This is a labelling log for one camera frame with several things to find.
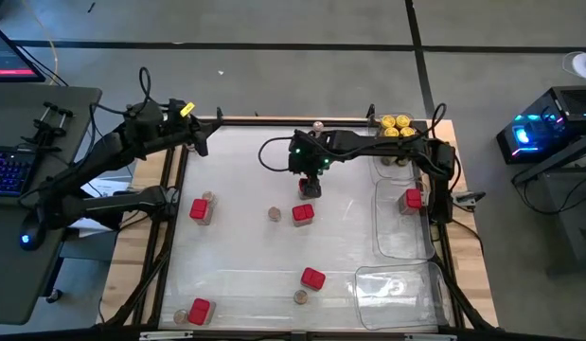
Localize black clamp stand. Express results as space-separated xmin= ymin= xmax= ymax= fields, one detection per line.
xmin=20 ymin=99 xmax=76 ymax=153

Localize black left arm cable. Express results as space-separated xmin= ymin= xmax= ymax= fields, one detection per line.
xmin=86 ymin=65 xmax=154 ymax=143

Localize black computer monitor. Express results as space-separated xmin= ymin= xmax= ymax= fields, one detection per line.
xmin=0 ymin=21 xmax=46 ymax=84

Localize black lit computer tower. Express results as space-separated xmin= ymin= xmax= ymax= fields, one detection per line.
xmin=495 ymin=84 xmax=586 ymax=166

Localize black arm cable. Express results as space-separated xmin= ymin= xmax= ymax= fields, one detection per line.
xmin=257 ymin=135 xmax=296 ymax=174
xmin=86 ymin=65 xmax=154 ymax=143

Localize backlit black keyboard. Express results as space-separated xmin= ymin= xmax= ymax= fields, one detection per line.
xmin=0 ymin=145 xmax=38 ymax=199

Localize white paper sheets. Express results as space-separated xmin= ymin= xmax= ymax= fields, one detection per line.
xmin=64 ymin=174 xmax=133 ymax=238

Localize silver bracket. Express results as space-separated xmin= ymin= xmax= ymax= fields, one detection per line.
xmin=138 ymin=330 xmax=194 ymax=341
xmin=403 ymin=332 xmax=459 ymax=341

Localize black table frame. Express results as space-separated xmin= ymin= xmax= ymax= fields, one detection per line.
xmin=98 ymin=116 xmax=500 ymax=341

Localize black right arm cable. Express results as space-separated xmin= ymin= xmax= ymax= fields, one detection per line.
xmin=257 ymin=135 xmax=296 ymax=174

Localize yellow cable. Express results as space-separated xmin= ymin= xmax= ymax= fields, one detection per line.
xmin=18 ymin=0 xmax=61 ymax=85

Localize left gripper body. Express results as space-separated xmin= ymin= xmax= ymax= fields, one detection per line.
xmin=167 ymin=99 xmax=204 ymax=139

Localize black computer mouse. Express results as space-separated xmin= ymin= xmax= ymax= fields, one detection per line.
xmin=18 ymin=210 xmax=50 ymax=252

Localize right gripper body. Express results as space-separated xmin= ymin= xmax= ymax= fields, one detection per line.
xmin=288 ymin=131 xmax=333 ymax=176

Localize grey side table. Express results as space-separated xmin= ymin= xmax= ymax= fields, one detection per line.
xmin=512 ymin=136 xmax=586 ymax=278

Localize dark grey desk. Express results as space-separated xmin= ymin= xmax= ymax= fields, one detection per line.
xmin=0 ymin=83 xmax=103 ymax=327

